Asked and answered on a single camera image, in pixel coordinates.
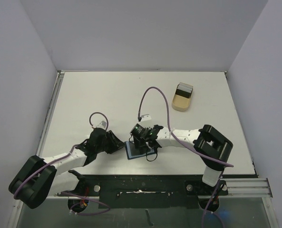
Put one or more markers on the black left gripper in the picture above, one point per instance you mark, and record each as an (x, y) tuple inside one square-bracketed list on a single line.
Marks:
[(115, 143)]

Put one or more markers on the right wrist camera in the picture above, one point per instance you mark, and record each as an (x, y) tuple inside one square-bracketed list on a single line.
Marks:
[(146, 118)]

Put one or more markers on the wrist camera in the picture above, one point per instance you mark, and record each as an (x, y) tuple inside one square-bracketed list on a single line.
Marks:
[(146, 118), (102, 125)]

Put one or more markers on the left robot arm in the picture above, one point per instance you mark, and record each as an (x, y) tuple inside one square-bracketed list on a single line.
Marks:
[(42, 177)]

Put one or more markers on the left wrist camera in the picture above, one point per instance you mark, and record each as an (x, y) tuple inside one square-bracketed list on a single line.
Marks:
[(102, 125)]

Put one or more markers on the aluminium front rail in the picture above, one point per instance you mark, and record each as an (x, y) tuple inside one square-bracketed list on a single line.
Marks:
[(249, 187)]

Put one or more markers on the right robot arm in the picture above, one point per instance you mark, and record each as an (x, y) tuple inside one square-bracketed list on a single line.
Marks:
[(213, 148)]

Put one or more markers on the aluminium rail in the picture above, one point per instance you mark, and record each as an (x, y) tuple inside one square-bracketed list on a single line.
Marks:
[(52, 104), (249, 187)]

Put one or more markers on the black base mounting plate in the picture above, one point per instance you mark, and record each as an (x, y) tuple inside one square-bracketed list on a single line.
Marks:
[(148, 191)]

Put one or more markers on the stack of cards in tray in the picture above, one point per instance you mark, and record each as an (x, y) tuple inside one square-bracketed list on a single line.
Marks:
[(184, 90)]

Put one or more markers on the beige oval tray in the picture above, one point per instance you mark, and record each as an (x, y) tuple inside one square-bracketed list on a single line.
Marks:
[(180, 103)]

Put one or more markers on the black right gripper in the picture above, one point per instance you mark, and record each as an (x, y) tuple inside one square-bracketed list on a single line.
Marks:
[(139, 143)]

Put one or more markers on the blue card holder wallet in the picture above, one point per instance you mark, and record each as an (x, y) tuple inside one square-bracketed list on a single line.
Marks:
[(132, 152)]

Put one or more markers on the aluminium left side rail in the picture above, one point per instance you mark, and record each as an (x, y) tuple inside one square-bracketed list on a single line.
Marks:
[(52, 104)]

